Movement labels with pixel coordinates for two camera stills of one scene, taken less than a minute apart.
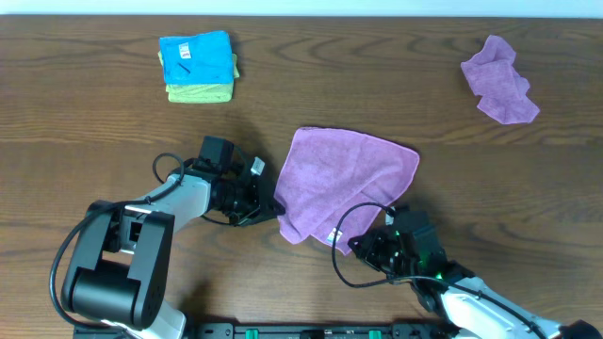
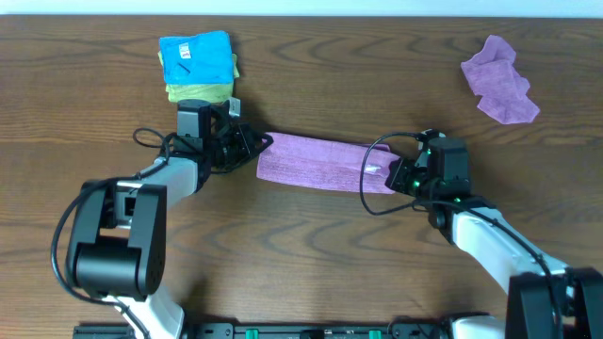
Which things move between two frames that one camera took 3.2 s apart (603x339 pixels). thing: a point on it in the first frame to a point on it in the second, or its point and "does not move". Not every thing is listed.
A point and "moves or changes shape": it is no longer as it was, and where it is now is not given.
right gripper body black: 385,256 to 409,179
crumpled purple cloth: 503,92 does not move
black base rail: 279,330 does not move
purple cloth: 327,171 moves or changes shape
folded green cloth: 201,92 does not move
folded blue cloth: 201,59 does not move
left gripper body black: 256,196 to 243,145
